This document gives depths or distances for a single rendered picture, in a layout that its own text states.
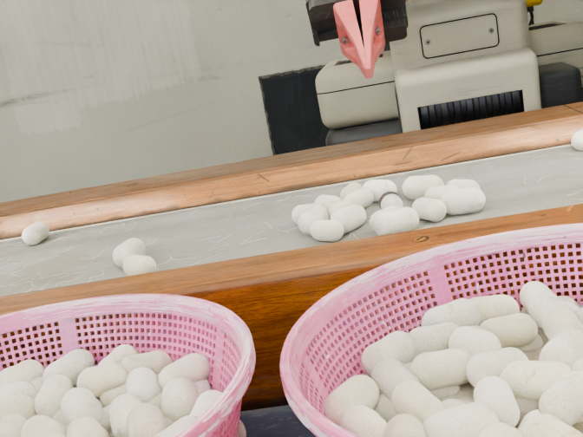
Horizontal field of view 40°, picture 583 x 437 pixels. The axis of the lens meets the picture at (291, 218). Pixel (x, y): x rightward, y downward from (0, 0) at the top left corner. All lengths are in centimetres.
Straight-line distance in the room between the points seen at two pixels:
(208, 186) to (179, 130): 198
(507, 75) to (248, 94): 160
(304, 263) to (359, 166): 36
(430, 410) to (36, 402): 22
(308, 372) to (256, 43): 242
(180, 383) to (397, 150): 49
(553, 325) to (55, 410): 27
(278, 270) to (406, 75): 82
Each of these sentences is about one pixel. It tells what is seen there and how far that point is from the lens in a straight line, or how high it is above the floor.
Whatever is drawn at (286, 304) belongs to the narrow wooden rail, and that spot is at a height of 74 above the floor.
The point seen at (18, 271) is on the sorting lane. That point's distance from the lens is 78.
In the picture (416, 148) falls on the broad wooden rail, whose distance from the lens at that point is 87.
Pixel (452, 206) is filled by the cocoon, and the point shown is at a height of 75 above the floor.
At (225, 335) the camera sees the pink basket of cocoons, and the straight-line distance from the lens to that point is 44.
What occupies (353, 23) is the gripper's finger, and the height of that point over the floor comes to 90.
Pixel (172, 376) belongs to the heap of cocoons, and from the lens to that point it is 45.
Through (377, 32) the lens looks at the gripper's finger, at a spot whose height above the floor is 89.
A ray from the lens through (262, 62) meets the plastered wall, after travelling 277.
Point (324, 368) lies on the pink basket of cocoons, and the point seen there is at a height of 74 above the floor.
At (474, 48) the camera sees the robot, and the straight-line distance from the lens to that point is 134.
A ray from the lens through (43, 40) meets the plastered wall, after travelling 299.
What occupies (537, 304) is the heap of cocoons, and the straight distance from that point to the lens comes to 46.
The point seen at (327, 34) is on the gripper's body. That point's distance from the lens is 88.
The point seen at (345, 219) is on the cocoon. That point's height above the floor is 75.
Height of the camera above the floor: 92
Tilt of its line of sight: 14 degrees down
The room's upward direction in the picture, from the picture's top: 11 degrees counter-clockwise
